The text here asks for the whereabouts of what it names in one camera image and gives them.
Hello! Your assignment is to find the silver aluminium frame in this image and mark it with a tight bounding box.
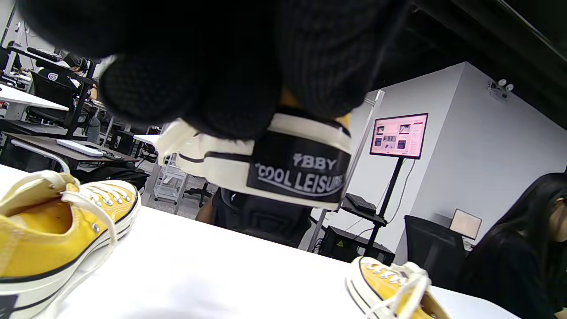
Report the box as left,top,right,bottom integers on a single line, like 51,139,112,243
308,90,386,251

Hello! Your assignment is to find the black computer rack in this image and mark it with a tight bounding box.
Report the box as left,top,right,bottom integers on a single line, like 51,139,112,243
319,225,396,266

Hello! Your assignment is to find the brown side table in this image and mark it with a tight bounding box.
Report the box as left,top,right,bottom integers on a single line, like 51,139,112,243
9,133,138,178

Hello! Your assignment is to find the black keyboard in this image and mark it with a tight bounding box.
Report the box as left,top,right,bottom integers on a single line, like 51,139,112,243
345,193,378,214

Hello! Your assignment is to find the black monitor stand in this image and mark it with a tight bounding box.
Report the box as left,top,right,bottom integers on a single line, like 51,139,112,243
343,157,406,257

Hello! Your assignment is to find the black backpack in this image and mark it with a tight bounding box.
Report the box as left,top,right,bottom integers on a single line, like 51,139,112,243
78,162,149,191

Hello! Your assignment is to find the white desk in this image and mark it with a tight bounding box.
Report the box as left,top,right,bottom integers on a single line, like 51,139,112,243
0,83,69,111

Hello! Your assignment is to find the black gaming chair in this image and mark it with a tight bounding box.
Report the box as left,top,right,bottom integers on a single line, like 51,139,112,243
29,69,89,129

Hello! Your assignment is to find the white wheeled cart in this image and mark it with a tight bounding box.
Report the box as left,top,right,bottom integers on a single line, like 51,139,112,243
153,153,191,213

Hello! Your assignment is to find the monitor with pink screen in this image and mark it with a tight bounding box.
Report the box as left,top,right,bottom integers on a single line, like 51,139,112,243
370,113,429,160

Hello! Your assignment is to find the yellow canvas shoe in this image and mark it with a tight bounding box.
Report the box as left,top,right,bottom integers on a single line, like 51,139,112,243
0,171,141,319
346,256,452,319
153,86,353,211

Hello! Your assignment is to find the person's left hand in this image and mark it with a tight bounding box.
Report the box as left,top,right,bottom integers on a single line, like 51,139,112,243
16,0,410,140

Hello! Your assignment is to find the small lit screen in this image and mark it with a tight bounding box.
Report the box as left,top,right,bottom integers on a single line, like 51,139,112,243
450,208,482,240

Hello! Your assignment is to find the black monitor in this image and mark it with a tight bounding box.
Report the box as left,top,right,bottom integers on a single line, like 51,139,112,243
404,215,466,288

